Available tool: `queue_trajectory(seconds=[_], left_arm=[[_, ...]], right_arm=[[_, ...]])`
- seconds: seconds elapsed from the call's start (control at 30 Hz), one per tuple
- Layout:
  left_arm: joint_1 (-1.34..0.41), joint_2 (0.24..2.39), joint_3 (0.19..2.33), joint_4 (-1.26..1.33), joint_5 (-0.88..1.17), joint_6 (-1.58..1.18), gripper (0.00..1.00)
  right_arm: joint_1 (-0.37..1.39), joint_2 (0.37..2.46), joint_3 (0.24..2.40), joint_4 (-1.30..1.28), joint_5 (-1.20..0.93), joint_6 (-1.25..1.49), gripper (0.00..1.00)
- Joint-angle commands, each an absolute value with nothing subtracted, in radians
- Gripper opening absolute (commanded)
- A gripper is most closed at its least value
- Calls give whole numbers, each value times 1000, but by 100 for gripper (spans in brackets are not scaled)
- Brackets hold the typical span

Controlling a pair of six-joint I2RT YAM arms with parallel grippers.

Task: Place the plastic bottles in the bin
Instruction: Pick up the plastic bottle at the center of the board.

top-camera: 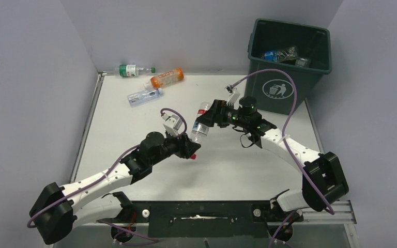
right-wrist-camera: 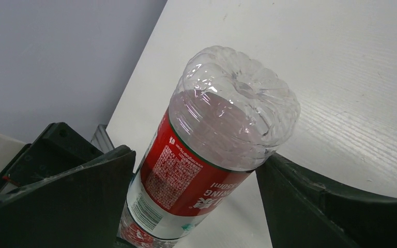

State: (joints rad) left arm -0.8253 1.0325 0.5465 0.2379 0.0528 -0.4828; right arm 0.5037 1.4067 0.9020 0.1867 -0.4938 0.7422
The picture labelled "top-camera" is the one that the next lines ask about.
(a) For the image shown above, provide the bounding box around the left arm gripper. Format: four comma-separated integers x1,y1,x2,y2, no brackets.
150,129,200,166

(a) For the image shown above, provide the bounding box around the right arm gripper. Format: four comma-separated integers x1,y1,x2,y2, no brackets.
196,100,248,129

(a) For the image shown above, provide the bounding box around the bottle red blue label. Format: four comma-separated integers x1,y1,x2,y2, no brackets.
190,102,211,144

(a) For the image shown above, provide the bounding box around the clear bottle blue white label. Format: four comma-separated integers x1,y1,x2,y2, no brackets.
260,45,312,68

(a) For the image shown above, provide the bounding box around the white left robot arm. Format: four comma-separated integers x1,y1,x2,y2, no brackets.
27,132,201,244

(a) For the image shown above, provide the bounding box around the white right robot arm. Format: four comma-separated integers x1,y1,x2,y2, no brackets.
195,97,349,221

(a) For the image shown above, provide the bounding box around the dark green trash bin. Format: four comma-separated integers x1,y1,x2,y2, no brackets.
245,19,332,115

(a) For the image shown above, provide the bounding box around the orange drink bottle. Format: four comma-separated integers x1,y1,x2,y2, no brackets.
144,68,184,90

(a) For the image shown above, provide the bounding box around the clear bottle blue cap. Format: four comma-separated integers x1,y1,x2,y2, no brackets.
127,88,164,107

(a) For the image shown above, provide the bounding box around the clear bottle green cap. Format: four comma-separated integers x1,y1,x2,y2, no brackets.
114,64,156,78

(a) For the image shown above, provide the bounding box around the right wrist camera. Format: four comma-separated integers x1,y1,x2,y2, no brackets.
225,85,240,106

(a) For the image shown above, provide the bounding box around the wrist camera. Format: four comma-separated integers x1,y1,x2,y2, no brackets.
225,85,240,106
161,113,182,137

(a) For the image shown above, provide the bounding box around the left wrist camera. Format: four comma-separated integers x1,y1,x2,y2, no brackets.
161,113,182,137

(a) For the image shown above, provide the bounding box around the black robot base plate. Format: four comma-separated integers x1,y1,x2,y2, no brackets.
111,200,288,238

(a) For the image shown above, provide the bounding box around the aluminium table frame rail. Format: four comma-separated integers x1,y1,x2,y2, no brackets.
47,196,360,247

